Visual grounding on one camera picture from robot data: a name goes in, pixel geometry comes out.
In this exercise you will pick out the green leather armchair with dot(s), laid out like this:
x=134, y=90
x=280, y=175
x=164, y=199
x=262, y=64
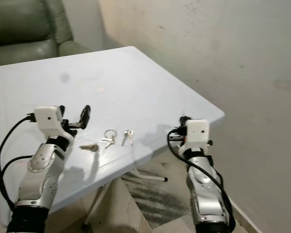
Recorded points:
x=24, y=24

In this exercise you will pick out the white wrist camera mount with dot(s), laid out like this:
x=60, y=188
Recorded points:
x=197, y=130
x=47, y=118

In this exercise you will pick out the white metal table leg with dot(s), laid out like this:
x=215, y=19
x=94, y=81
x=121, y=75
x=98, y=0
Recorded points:
x=92, y=211

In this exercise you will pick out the white table foot bar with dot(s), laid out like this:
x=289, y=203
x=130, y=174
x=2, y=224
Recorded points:
x=150, y=176

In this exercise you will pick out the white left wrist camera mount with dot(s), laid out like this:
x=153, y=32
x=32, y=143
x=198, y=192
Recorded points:
x=47, y=118

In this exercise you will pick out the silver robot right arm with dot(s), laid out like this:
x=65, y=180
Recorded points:
x=206, y=199

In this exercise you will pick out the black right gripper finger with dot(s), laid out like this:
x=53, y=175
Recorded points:
x=185, y=121

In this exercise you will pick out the dark brass key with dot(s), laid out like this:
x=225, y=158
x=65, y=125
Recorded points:
x=90, y=147

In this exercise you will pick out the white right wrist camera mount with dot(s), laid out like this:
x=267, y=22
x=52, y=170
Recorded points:
x=197, y=130

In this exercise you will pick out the pair of silver keys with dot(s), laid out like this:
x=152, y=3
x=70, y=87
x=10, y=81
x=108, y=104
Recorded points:
x=127, y=137

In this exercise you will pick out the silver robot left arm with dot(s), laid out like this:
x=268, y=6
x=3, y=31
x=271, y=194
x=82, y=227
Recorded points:
x=41, y=179

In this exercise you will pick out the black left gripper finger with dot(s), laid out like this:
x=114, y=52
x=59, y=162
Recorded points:
x=86, y=115

